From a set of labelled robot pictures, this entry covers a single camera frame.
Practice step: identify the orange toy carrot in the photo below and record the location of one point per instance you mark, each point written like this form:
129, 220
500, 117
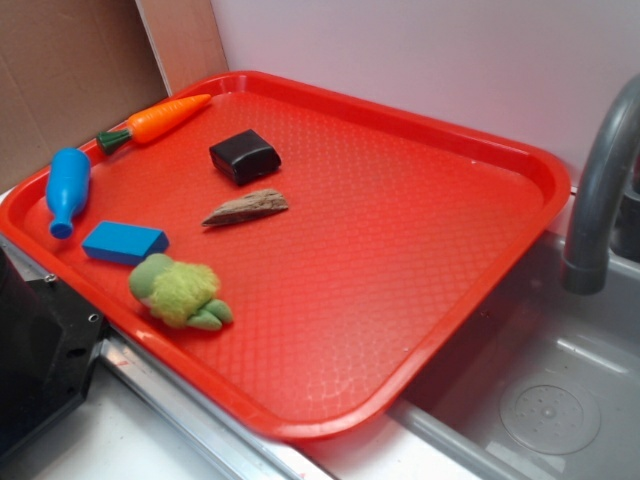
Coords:
149, 124

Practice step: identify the red plastic tray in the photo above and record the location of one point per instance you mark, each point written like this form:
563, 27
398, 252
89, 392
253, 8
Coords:
398, 227

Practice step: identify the blue plastic bottle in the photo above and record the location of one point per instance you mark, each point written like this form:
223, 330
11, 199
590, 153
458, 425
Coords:
67, 190

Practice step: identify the brown wood piece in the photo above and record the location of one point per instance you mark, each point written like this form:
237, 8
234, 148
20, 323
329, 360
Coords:
252, 206

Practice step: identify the grey toy sink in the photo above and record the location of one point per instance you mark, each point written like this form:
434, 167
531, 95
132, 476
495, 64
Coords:
538, 384

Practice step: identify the black rectangular box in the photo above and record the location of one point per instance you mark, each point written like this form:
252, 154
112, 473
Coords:
245, 157

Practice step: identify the brown cardboard panel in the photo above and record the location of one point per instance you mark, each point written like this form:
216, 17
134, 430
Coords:
72, 68

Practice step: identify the grey toy faucet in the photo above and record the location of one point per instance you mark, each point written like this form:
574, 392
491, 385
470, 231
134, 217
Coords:
605, 214

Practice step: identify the blue rectangular block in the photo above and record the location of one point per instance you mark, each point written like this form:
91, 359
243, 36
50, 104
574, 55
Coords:
124, 243

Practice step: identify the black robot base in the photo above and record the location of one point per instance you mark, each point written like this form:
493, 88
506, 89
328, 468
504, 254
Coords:
50, 339

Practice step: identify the green plush toy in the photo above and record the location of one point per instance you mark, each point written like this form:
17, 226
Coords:
181, 295

